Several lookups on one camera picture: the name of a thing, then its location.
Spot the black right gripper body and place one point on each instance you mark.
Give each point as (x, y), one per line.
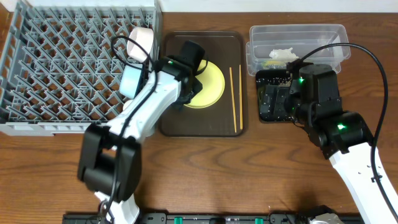
(280, 108)

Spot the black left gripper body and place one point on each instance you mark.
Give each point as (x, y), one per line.
(189, 94)

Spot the yellow plate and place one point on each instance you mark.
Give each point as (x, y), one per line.
(213, 84)

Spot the white pink bowl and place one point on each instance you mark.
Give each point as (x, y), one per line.
(144, 37)

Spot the white wrapper waste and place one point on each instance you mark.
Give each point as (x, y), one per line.
(283, 54)

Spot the light blue bowl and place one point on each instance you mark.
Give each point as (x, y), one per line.
(130, 81)

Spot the white green cup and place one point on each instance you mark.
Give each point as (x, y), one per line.
(126, 104)

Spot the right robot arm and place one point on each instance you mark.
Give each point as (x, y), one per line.
(309, 97)

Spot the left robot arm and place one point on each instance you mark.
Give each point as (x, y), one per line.
(111, 158)

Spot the black waste tray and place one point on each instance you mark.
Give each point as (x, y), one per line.
(267, 81)

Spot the grey dishwasher rack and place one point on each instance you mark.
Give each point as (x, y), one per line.
(61, 67)

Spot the dark brown serving tray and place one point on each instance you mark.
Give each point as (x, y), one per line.
(224, 49)

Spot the clear plastic bin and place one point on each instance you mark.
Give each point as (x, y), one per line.
(303, 38)

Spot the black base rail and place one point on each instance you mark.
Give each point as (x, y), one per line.
(162, 218)

